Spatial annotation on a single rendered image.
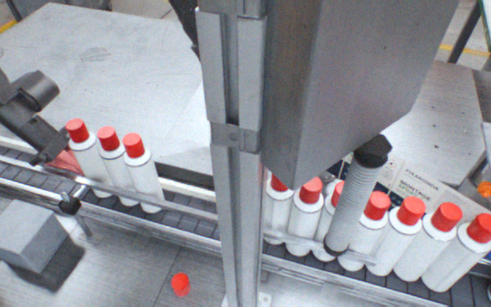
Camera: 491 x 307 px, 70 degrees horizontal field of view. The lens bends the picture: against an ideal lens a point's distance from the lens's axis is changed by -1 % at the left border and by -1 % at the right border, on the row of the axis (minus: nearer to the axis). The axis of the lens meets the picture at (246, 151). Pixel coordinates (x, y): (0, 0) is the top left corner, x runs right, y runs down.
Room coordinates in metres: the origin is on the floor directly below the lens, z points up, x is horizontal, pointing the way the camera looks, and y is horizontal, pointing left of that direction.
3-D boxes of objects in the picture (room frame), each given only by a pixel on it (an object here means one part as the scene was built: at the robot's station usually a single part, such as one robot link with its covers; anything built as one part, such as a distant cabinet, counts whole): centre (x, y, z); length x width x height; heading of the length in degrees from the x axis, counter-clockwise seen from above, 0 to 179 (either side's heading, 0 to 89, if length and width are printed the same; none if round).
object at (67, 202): (0.40, 0.34, 0.91); 0.07 x 0.03 x 0.16; 163
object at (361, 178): (0.23, -0.12, 1.18); 0.04 x 0.04 x 0.21
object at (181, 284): (0.27, 0.13, 0.85); 0.03 x 0.03 x 0.03
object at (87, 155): (0.48, 0.32, 0.98); 0.05 x 0.05 x 0.20
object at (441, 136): (0.77, -0.25, 0.86); 0.80 x 0.67 x 0.05; 73
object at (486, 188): (0.33, -0.38, 1.08); 0.03 x 0.02 x 0.02; 73
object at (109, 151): (0.45, 0.25, 0.98); 0.05 x 0.05 x 0.20
